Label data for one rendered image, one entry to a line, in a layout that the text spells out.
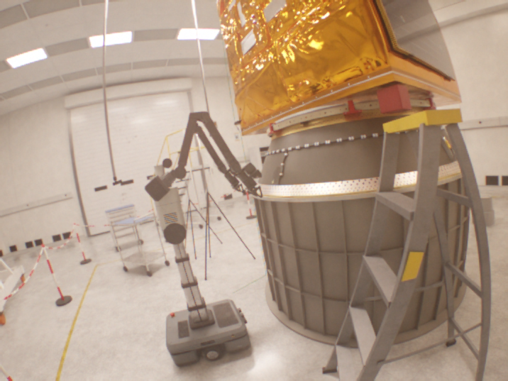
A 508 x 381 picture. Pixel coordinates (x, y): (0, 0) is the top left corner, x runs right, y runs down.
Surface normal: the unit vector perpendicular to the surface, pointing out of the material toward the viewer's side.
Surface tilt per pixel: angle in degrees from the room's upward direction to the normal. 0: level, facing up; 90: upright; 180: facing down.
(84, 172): 90
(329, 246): 90
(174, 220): 100
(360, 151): 62
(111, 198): 90
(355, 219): 90
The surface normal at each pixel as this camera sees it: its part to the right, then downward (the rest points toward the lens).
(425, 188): -0.19, 0.10
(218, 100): 0.47, 0.03
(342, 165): -0.52, -0.29
